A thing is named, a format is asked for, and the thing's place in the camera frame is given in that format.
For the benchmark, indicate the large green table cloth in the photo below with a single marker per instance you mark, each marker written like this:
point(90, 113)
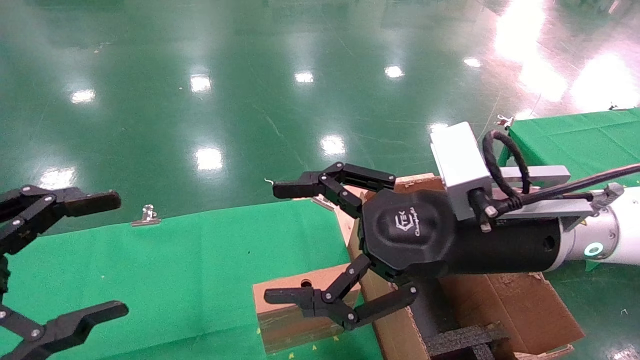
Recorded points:
point(175, 275)

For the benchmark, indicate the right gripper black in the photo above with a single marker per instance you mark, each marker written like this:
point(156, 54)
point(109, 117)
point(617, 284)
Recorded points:
point(415, 230)

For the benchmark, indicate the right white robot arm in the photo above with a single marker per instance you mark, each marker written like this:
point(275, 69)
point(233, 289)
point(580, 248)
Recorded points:
point(625, 225)

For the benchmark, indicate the silver metal binder clip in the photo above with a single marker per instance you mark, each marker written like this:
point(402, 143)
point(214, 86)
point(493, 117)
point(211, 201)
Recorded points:
point(504, 121)
point(613, 106)
point(322, 202)
point(147, 216)

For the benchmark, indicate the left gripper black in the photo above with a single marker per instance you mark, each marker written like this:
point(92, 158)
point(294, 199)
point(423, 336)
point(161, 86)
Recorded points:
point(3, 277)

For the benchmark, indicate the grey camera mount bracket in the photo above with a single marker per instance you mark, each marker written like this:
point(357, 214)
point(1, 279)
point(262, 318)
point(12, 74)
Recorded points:
point(540, 175)

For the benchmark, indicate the black foam insert strip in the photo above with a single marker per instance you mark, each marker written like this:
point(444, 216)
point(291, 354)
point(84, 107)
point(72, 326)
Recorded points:
point(465, 340)

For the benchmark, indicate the small brown cardboard box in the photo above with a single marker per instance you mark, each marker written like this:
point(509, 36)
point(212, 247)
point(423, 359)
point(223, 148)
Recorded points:
point(285, 320)

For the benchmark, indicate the large open cardboard carton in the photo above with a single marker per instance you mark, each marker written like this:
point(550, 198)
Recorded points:
point(525, 310)

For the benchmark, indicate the green cloth with yellow dots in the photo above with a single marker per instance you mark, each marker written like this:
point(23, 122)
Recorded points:
point(575, 140)

